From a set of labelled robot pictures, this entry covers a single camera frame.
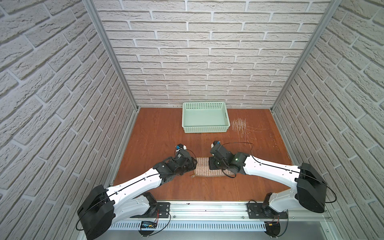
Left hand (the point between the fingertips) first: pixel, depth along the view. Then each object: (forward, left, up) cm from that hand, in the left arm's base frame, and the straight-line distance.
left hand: (195, 158), depth 81 cm
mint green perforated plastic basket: (+39, -8, -10) cm, 41 cm away
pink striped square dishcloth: (-2, -4, -10) cm, 11 cm away
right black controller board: (-31, -37, -10) cm, 50 cm away
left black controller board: (-29, +23, -12) cm, 39 cm away
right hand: (-4, -5, -2) cm, 7 cm away
